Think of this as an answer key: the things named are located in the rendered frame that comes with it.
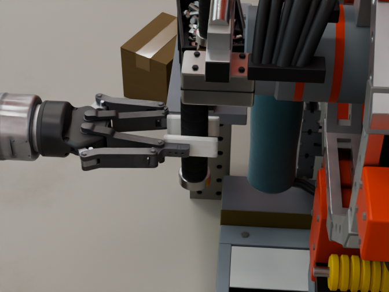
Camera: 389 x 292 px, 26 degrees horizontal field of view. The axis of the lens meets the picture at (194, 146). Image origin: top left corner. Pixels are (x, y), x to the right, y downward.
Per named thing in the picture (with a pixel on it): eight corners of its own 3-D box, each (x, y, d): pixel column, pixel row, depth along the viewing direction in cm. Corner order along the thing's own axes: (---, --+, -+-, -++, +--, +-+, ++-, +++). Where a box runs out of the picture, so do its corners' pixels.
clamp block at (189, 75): (253, 108, 104) (256, 74, 100) (180, 105, 104) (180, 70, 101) (254, 83, 108) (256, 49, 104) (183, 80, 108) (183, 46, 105)
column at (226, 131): (228, 200, 218) (232, 69, 190) (189, 198, 219) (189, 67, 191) (230, 174, 226) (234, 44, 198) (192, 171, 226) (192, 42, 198)
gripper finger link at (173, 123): (167, 134, 113) (167, 131, 114) (219, 137, 113) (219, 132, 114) (166, 117, 111) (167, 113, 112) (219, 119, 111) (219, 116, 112)
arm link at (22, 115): (-5, 174, 112) (39, 176, 112) (-16, 121, 106) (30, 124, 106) (11, 130, 119) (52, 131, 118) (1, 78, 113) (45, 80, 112)
